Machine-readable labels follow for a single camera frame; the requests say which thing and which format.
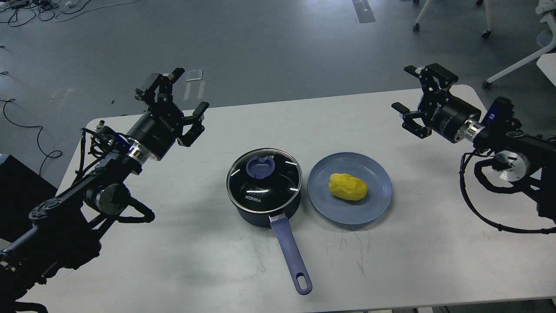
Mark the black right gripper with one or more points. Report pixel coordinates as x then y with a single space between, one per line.
439 110

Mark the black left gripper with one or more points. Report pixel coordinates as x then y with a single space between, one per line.
164 123

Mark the glass lid with blue knob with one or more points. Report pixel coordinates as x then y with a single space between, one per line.
263 180

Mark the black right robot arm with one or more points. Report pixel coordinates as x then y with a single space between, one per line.
511 161

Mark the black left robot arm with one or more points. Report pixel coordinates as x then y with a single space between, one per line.
66 229

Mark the yellow potato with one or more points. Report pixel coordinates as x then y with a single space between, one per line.
347 187

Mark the blue round plate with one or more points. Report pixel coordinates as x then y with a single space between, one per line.
347 212

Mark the black box at left edge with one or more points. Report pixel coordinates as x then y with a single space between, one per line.
21 189

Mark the dark blue saucepan with handle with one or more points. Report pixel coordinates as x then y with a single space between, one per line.
278 221

